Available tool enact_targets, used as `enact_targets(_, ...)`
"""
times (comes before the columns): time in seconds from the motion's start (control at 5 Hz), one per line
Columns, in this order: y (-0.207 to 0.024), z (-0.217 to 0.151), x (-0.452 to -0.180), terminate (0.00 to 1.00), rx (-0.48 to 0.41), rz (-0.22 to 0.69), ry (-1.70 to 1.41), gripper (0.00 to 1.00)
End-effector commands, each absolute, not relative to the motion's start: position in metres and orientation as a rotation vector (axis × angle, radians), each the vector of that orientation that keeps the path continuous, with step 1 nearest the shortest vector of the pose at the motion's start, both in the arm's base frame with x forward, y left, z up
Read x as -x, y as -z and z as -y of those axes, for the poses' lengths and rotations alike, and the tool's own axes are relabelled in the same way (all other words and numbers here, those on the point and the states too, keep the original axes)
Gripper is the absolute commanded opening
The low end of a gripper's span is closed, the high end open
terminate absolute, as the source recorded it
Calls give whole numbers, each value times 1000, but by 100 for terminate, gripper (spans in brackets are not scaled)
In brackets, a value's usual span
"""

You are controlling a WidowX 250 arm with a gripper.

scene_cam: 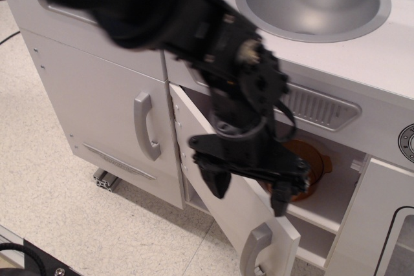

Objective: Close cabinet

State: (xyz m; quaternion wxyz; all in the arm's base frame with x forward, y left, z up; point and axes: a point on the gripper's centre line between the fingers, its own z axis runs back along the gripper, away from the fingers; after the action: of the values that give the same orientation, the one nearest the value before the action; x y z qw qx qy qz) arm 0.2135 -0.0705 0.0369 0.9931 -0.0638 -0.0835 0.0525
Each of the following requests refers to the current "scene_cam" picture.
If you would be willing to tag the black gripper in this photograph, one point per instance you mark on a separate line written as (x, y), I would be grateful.
(227, 153)

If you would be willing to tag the white cabinet door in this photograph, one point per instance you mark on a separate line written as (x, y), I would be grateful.
(245, 205)

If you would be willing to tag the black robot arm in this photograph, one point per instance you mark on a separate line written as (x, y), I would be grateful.
(213, 37)

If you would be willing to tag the white toy kitchen cabinet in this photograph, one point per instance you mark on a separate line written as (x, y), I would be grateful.
(96, 169)

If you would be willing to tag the orange transparent pot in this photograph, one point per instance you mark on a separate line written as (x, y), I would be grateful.
(317, 166)

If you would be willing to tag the silver vent grille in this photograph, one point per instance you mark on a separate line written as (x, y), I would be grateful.
(267, 91)

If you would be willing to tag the aluminium extrusion foot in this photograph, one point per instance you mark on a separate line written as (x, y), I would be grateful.
(106, 180)

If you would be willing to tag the white fridge door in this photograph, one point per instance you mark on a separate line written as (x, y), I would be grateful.
(93, 100)

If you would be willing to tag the silver oven dial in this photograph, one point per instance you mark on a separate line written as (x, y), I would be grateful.
(405, 142)

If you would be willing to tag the white oven door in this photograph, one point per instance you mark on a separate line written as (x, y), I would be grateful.
(396, 257)

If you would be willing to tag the silver round sink bowl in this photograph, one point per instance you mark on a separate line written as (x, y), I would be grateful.
(316, 21)

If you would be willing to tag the silver cabinet door handle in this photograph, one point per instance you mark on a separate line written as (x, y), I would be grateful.
(258, 239)

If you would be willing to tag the silver fridge door handle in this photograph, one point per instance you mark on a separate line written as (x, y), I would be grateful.
(142, 105)

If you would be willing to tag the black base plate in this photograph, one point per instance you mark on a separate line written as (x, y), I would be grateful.
(51, 263)

